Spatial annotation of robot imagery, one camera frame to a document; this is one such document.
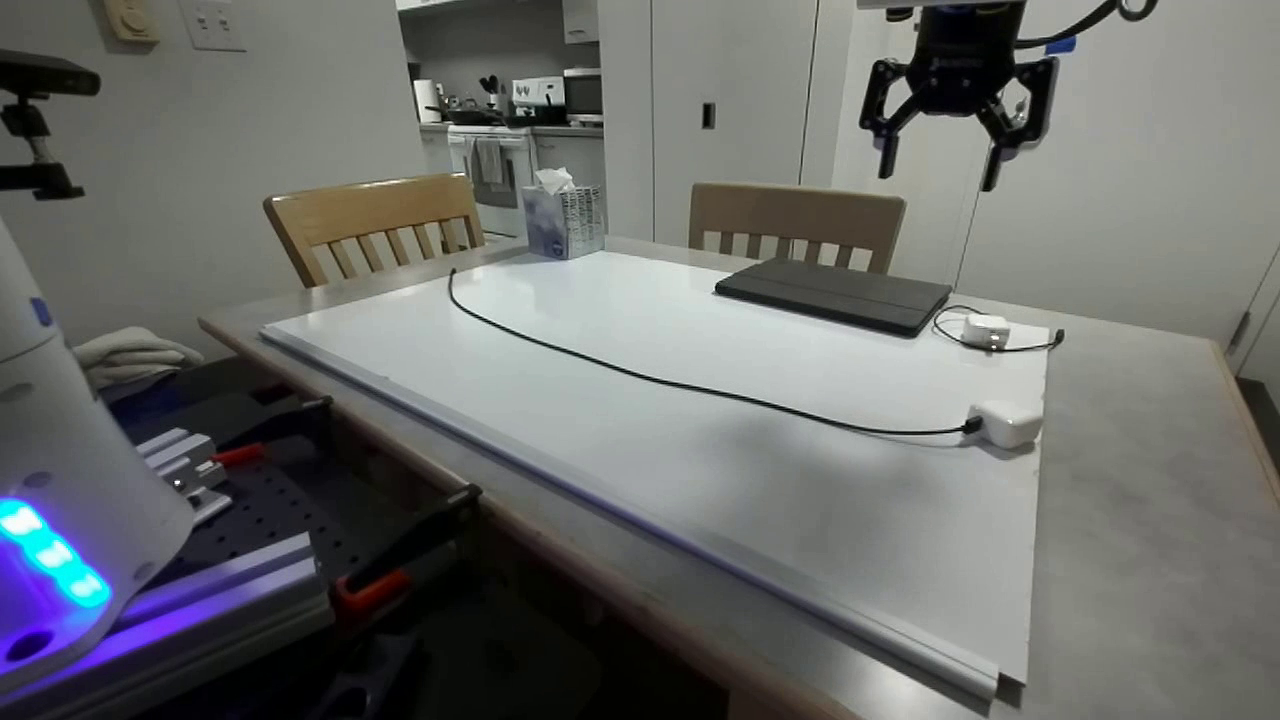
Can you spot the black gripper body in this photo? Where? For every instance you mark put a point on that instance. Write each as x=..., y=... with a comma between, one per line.
x=966, y=52

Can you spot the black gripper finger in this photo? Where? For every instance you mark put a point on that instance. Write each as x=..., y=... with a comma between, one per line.
x=887, y=101
x=1028, y=105

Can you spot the white charger brick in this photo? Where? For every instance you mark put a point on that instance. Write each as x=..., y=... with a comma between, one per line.
x=1010, y=425

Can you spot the brown wooden slat-back chair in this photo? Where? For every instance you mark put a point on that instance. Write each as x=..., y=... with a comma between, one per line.
x=803, y=212

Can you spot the black closed laptop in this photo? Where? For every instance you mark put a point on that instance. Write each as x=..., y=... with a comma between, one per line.
x=833, y=292

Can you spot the purple tissue box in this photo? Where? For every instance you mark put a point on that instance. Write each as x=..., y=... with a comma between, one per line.
x=563, y=220

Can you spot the white kitchen stove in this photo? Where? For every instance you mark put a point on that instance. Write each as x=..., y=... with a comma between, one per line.
x=489, y=155

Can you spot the white board mat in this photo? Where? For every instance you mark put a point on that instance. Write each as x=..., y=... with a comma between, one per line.
x=735, y=493

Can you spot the light wooden slat-back chair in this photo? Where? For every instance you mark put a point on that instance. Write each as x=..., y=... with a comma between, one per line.
x=374, y=206

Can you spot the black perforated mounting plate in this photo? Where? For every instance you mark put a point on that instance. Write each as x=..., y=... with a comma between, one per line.
x=265, y=512

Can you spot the white folded cloth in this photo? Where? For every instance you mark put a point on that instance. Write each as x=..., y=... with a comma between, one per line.
x=134, y=356

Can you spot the white wall light switch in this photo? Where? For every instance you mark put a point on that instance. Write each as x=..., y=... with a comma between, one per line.
x=219, y=25

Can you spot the beige wall thermostat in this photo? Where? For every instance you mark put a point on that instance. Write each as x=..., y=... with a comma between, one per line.
x=129, y=20

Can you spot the silver metal mounting bracket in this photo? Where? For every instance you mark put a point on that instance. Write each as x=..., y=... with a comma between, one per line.
x=186, y=473

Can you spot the silver aluminium rail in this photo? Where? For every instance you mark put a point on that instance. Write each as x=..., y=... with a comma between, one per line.
x=243, y=573

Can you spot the black camera on mount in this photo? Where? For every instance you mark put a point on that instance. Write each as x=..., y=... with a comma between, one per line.
x=40, y=75

